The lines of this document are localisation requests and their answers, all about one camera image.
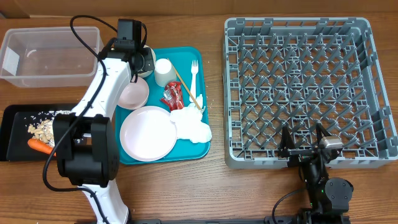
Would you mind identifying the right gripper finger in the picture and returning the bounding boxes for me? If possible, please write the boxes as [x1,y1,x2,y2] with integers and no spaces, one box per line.
[279,126,295,150]
[315,123,331,143]

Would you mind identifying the pink bowl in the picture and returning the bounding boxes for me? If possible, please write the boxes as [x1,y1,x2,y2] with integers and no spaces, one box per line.
[118,77,149,110]

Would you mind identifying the food scraps pile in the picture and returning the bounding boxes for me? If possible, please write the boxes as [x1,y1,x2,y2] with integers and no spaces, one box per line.
[27,110,71,147]

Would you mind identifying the orange carrot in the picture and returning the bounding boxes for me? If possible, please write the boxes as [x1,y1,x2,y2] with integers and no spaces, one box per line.
[27,138,53,154]

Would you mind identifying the white bowl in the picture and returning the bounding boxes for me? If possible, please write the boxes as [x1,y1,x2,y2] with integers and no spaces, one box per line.
[138,45,156,78]

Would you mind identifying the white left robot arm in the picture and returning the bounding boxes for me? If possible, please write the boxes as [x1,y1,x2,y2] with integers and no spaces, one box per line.
[42,19,154,223]

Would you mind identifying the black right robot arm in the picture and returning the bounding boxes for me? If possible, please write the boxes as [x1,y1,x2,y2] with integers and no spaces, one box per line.
[271,123,354,224]

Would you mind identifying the grey dishwasher rack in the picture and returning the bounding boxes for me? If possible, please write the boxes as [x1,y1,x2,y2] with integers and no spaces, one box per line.
[223,17,397,169]

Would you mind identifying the black waste tray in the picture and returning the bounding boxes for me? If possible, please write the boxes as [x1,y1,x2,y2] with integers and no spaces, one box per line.
[1,103,75,161]

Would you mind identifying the white upside-down cup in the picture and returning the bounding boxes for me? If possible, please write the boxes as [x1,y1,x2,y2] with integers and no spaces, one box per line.
[154,58,177,87]

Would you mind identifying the red snack wrapper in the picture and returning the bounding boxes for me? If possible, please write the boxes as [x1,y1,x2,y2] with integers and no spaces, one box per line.
[160,81,185,111]

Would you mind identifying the wooden chopstick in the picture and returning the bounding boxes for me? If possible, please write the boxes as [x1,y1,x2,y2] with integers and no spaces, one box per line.
[168,58,204,114]

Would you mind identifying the white plastic fork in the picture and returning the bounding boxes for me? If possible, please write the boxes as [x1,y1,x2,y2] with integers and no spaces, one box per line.
[189,60,198,102]

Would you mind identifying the pink plate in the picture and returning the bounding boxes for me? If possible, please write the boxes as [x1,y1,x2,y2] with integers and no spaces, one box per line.
[119,106,177,162]

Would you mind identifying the crumpled white tissue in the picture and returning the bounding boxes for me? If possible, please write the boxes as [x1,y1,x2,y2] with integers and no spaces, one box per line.
[170,103,212,143]

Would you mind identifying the clear plastic bin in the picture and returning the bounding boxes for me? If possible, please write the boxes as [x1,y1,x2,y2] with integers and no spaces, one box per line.
[1,27,97,88]

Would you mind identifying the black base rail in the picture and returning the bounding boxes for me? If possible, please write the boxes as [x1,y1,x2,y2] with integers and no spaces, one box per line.
[130,216,351,224]

